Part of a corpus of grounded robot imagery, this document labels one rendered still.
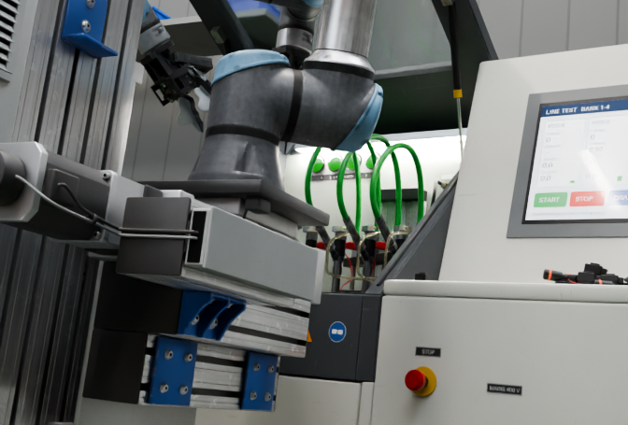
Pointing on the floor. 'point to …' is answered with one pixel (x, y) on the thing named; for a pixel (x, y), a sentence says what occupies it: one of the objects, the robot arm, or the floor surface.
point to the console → (541, 364)
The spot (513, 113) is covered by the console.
